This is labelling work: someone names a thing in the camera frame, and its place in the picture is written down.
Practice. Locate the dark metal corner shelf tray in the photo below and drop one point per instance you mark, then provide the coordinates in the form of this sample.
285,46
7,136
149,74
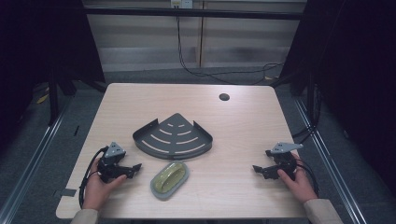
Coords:
174,138

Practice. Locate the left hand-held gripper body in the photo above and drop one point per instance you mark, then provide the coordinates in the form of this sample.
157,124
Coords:
110,163

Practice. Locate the dark curtain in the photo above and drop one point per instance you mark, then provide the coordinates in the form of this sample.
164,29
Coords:
351,77
40,56

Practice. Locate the black metal stand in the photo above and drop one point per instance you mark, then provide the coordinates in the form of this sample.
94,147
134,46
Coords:
53,99
311,99

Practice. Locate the person's left hand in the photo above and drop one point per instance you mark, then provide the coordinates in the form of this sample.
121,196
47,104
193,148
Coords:
99,188

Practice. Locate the person's left beige sleeve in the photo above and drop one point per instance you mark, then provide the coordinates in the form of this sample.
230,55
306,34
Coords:
84,216

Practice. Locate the person's right beige sleeve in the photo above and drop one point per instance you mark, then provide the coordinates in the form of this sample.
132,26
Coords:
322,212

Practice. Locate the black horizontal bar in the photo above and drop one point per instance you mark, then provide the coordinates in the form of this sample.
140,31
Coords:
193,13

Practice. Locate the person's beige sleeve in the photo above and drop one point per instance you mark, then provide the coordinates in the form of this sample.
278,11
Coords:
322,212
84,216

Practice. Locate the person's right hand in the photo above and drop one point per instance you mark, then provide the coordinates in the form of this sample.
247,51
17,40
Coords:
298,184

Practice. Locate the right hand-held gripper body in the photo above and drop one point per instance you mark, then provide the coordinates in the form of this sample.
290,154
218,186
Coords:
283,161

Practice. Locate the grey tape strip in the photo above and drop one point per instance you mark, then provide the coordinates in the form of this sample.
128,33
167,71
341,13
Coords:
66,192

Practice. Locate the white wall socket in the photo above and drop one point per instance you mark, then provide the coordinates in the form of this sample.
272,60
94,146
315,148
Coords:
181,3

